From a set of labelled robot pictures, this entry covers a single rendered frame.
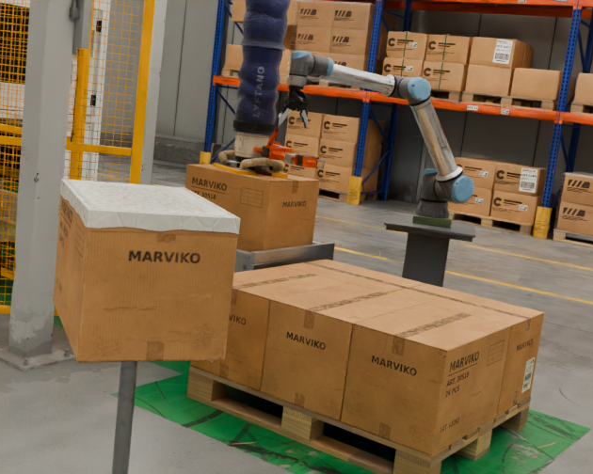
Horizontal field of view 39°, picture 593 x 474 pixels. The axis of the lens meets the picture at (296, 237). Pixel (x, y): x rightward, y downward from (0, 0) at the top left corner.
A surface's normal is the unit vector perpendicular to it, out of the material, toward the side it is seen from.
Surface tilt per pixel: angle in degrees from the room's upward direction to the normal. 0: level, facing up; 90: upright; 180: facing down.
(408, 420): 90
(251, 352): 90
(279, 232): 90
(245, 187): 90
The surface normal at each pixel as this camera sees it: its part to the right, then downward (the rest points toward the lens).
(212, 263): 0.36, 0.19
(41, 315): 0.80, 0.18
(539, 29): -0.52, 0.07
